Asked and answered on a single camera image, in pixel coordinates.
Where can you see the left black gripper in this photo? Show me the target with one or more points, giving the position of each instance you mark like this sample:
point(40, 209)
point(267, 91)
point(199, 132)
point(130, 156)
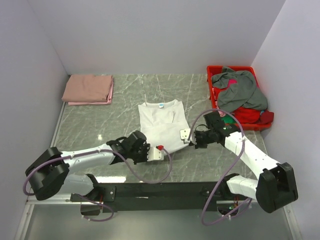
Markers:
point(146, 146)

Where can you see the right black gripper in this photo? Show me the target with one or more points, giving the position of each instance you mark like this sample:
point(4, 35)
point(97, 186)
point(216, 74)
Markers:
point(197, 144)

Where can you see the white t shirt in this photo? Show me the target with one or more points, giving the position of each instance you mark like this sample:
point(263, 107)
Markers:
point(161, 123)

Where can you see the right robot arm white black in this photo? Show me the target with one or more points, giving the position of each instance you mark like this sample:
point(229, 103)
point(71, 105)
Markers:
point(275, 184)

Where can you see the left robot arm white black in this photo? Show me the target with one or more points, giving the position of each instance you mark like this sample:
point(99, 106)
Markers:
point(47, 174)

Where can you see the green t shirt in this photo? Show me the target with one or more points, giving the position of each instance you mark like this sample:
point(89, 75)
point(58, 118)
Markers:
point(228, 120)

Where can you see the red plastic bin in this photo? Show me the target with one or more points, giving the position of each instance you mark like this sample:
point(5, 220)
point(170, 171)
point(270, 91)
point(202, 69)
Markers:
point(214, 69)

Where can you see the folded light pink t shirt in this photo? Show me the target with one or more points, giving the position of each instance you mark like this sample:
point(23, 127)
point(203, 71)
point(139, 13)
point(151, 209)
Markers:
point(107, 102)

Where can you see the grey t shirt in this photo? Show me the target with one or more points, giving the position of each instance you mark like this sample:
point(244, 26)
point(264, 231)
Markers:
point(245, 93)

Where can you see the black base beam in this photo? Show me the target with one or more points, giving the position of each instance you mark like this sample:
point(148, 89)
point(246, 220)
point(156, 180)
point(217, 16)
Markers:
point(152, 197)

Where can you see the folded salmon t shirt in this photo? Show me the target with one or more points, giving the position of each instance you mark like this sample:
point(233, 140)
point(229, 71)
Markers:
point(87, 88)

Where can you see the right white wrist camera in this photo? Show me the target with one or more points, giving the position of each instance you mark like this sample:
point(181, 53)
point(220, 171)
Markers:
point(186, 136)

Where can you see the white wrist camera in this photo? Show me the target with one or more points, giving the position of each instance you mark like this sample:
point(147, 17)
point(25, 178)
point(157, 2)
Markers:
point(186, 136)
point(155, 153)

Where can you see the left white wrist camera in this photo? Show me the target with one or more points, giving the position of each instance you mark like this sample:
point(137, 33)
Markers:
point(155, 153)

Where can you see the aluminium rail frame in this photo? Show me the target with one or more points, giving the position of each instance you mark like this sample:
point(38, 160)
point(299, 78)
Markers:
point(59, 220)

